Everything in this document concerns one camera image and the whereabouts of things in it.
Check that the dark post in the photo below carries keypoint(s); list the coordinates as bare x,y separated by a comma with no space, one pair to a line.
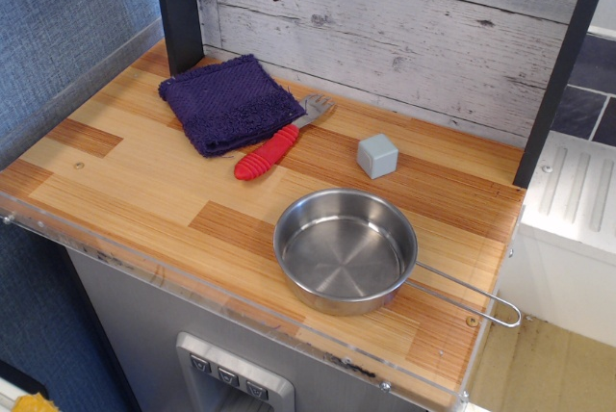
563,67
182,34

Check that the dark left post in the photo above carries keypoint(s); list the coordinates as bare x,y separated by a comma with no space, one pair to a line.
182,34

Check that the dark right post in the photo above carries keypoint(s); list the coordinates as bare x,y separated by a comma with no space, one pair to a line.
563,67

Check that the yellow object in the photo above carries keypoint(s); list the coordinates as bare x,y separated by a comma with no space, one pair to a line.
34,403

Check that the purple folded cloth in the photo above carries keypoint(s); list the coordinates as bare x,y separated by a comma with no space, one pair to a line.
227,106

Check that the fork with red handle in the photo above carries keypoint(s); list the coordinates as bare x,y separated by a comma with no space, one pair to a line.
262,159

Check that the clear acrylic edge guard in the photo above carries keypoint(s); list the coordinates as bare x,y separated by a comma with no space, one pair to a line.
420,346

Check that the stainless steel pan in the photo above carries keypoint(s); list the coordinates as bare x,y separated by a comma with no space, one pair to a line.
346,252

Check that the silver dispenser button panel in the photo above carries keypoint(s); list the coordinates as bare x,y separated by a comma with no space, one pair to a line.
219,380

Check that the grey toy fridge cabinet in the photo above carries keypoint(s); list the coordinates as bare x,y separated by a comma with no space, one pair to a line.
143,323

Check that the grey cube block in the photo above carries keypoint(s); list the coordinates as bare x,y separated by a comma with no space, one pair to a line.
377,156

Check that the white toy sink unit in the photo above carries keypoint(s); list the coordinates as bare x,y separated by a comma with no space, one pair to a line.
561,264

